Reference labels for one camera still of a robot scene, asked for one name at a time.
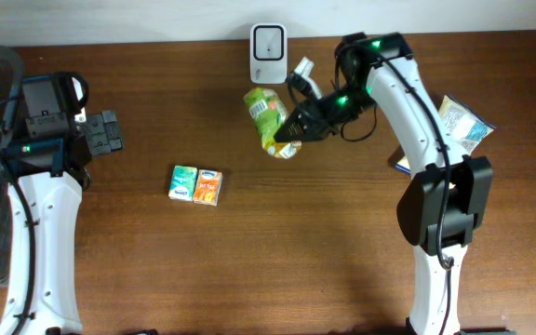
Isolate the green yellow snack packet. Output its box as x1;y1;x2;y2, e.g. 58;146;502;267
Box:
243;87;302;159

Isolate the orange tissue pack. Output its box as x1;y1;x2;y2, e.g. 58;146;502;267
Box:
193;169;222;206

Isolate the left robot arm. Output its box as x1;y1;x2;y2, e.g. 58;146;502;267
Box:
0;72;125;334

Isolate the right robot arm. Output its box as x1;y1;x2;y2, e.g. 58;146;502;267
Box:
275;33;493;334

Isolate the white barcode scanner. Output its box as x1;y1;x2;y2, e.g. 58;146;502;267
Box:
249;23;288;85

